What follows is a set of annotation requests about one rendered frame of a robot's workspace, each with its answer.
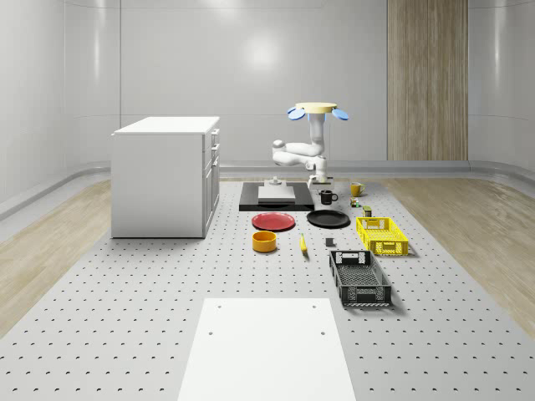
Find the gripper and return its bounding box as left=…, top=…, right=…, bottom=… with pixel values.
left=308, top=175, right=336, bottom=191

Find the black plate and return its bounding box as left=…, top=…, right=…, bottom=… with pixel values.
left=306, top=209, right=351, bottom=230

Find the red plate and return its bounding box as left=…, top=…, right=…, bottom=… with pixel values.
left=251, top=211, right=298, bottom=232

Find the black stove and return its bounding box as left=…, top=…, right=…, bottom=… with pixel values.
left=238, top=176, right=316, bottom=212

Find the drone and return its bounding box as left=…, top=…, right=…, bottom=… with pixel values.
left=286, top=101, right=350, bottom=123

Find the yellow bowl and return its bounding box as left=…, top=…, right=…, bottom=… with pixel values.
left=252, top=231, right=278, bottom=254

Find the yellow basket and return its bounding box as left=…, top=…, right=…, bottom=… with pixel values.
left=355, top=216, right=410, bottom=256

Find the dark grey basket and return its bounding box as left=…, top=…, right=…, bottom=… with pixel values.
left=328, top=249, right=395, bottom=308

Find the white cabinet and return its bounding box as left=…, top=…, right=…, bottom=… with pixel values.
left=110, top=116, right=222, bottom=240

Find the white board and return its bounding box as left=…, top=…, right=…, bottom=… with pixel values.
left=176, top=297, right=358, bottom=401

